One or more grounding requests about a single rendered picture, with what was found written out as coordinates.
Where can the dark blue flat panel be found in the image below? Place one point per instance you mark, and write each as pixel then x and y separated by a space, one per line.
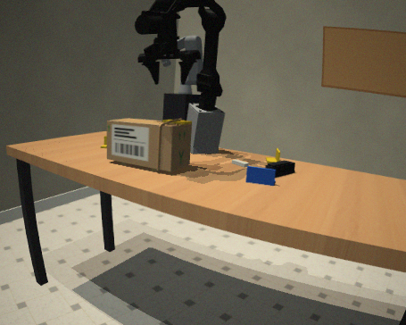
pixel 260 176

